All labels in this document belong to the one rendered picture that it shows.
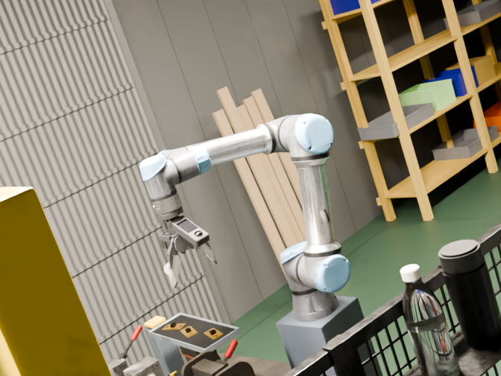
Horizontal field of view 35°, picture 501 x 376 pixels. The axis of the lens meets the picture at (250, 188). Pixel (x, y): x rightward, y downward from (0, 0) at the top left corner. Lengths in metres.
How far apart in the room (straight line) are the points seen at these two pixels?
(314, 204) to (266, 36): 3.88
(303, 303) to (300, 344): 0.14
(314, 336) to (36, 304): 1.70
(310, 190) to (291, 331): 0.50
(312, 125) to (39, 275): 1.51
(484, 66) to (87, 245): 3.98
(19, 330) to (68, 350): 0.07
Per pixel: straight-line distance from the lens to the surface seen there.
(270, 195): 5.42
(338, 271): 2.41
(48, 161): 4.85
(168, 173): 2.16
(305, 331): 2.56
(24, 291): 0.93
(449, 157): 7.14
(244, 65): 5.95
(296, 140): 2.34
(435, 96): 6.71
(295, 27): 6.42
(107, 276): 5.03
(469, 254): 1.38
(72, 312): 0.95
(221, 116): 5.32
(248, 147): 2.40
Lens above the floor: 2.12
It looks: 13 degrees down
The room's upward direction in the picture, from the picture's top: 19 degrees counter-clockwise
